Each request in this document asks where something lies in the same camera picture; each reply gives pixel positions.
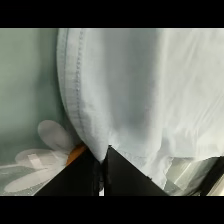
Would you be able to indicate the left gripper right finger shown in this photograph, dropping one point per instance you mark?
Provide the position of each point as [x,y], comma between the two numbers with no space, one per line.
[128,180]

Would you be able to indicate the pale blue shirt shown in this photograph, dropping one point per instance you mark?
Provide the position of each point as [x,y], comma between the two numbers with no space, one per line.
[133,86]

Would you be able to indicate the silver frame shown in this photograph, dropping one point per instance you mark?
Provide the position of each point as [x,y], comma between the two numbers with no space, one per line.
[186,176]

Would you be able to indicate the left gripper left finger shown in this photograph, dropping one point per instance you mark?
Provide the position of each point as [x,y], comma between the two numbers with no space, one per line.
[75,178]

